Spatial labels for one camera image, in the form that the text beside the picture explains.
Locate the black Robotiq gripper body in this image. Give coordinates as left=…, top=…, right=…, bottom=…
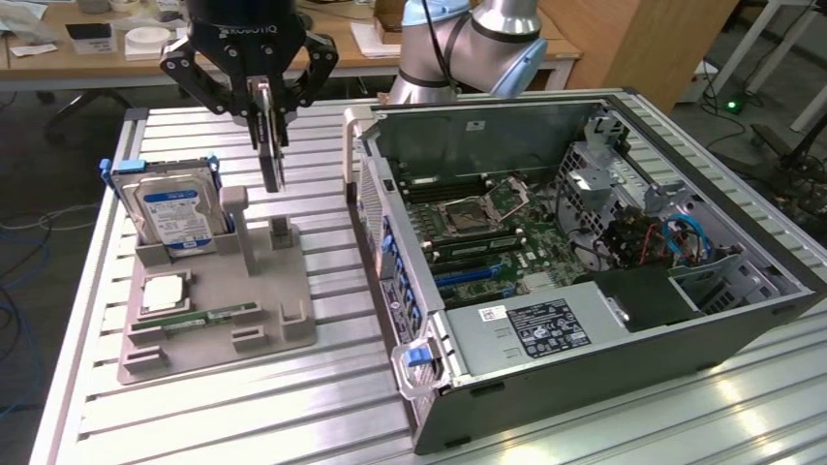
left=184, top=0, right=309, bottom=82

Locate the low-profile graphics card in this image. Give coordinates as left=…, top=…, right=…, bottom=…
left=248, top=76, right=290, bottom=194

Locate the white round bowl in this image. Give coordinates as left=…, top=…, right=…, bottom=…
left=122, top=27, right=177, bottom=62

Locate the stack of white papers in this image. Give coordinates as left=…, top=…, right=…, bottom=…
left=350, top=21, right=405, bottom=59

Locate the white box with black lid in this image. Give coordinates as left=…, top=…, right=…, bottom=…
left=62, top=22, right=121, bottom=55

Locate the brown cardboard box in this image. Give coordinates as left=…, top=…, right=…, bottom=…
left=373, top=0, right=408, bottom=35

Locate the black chair base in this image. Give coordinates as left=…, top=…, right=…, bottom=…
left=37, top=86, right=130, bottom=141

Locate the wooden desk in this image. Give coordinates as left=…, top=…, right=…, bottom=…
left=0, top=0, right=582, bottom=93

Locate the hard disk with blue caddy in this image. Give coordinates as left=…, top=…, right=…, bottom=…
left=101, top=153, right=225, bottom=258

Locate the CPU socket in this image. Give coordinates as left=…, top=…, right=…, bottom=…
left=437, top=198, right=496, bottom=233

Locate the metal socket cover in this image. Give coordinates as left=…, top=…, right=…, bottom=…
left=482, top=176, right=534, bottom=219

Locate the green RAM stick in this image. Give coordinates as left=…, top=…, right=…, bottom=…
left=138, top=305, right=257, bottom=333
left=425, top=235, right=521, bottom=257

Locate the grey plastic parts rack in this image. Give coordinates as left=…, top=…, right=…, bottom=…
left=113, top=186, right=318, bottom=387

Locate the silver CPU chip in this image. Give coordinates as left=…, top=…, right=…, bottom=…
left=141, top=278, right=186, bottom=311

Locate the perforated metal disk bay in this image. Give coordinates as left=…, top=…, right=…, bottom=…
left=554, top=139, right=646, bottom=229

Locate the wooden cabinet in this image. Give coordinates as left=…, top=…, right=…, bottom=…
left=534, top=0, right=741, bottom=112

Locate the green motherboard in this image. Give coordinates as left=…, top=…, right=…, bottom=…
left=386, top=159, right=601, bottom=311

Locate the grey power supply unit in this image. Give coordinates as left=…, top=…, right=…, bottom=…
left=441, top=283, right=632, bottom=379

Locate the large blue case latch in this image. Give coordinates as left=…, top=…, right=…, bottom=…
left=398, top=341, right=432, bottom=373

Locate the white device with green light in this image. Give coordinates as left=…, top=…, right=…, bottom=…
left=682, top=62, right=751, bottom=115

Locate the black floor stand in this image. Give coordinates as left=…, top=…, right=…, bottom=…
left=748, top=120, right=827, bottom=214

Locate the grey metal drive cage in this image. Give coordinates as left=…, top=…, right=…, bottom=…
left=668, top=251, right=783, bottom=316

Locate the black open PC case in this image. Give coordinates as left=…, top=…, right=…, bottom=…
left=341, top=89, right=816, bottom=456

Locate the white floor cable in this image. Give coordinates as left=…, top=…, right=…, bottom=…
left=0, top=202, right=98, bottom=233

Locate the blue floor cable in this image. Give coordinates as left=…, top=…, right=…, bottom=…
left=0, top=232, right=50, bottom=418

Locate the red wire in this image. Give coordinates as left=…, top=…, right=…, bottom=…
left=636, top=222, right=654, bottom=265

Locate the blue wire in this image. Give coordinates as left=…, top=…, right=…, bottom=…
left=664, top=212, right=713, bottom=265

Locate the white desk frame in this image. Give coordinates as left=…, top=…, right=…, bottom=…
left=709, top=0, right=827, bottom=132

